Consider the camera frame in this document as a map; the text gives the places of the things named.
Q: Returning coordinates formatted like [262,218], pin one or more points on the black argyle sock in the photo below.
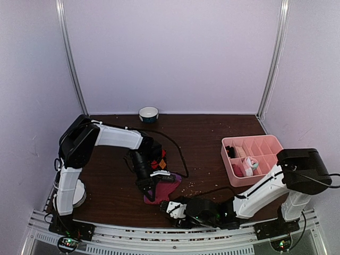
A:
[158,161]

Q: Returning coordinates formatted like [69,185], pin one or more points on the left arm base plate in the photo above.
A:
[77,230]

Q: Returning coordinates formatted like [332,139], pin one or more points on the maroon purple orange sock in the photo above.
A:
[163,190]

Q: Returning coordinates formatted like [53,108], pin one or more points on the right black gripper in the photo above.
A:
[183,224]

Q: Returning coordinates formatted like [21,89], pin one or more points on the beige rolled sock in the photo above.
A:
[241,152]

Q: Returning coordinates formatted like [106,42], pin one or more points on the pink divided organizer box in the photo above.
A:
[263,148]

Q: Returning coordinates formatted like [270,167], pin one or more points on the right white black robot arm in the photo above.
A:
[299,173]

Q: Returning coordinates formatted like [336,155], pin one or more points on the front aluminium rail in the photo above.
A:
[113,239]

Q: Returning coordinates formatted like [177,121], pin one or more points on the aluminium frame post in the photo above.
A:
[278,49]
[69,56]

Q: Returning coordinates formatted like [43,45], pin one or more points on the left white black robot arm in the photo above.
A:
[84,134]

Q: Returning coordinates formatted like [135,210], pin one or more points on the teal white ceramic bowl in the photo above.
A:
[148,114]

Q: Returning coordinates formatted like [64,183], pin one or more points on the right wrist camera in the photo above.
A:
[176,210]

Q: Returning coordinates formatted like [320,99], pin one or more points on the white scalloped bowl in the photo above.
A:
[80,194]

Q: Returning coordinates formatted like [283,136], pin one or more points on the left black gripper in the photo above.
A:
[143,184]

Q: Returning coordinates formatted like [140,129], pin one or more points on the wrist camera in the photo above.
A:
[160,173]
[176,210]

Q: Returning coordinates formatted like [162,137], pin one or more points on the white pink rolled sock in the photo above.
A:
[249,164]

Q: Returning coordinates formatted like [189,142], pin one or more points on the left aluminium frame post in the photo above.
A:
[69,56]

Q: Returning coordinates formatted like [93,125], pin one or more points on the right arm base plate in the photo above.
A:
[274,228]

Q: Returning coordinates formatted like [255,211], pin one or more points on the red rolled sock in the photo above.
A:
[237,170]

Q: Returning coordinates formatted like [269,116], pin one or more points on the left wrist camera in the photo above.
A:
[160,173]

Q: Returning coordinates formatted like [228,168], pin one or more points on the right aluminium frame post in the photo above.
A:
[278,49]

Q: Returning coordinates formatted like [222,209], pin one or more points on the black rolled sock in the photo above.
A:
[230,151]

